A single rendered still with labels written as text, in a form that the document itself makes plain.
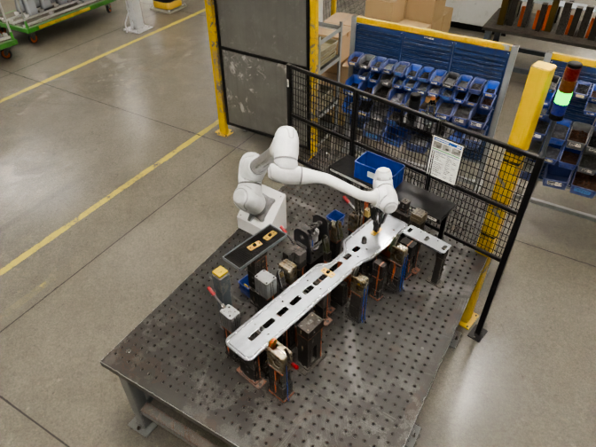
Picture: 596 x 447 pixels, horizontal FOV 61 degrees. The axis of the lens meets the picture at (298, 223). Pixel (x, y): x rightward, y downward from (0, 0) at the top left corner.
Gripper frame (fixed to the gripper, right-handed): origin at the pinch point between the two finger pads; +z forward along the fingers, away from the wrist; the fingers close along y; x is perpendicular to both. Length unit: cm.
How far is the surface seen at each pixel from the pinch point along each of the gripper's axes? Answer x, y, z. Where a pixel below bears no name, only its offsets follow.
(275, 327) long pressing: -94, 5, 5
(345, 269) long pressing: -37.8, 5.6, 5.0
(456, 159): 54, 18, -29
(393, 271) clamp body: -7.8, 20.1, 20.3
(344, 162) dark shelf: 44, -59, 2
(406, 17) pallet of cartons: 408, -236, 27
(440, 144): 54, 5, -35
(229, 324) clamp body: -109, -14, 4
